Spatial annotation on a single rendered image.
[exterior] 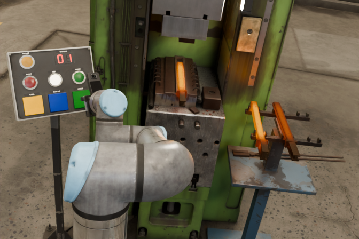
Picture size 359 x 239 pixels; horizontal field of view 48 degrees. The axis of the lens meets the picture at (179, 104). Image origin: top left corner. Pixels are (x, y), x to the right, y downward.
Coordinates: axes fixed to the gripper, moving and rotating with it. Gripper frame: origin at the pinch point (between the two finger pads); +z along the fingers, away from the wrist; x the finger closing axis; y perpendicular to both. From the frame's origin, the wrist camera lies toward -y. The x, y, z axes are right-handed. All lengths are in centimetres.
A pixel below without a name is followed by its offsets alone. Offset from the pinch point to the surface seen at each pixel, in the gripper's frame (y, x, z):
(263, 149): 29, 60, -34
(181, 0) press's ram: -35, 42, -12
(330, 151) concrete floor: 74, 219, 85
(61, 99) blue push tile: -0.2, -8.7, 10.3
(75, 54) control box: -18.5, 0.1, 11.0
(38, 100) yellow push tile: -1.2, -17.8, 10.3
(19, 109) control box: 1.7, -25.4, 11.1
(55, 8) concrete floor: -119, 72, 420
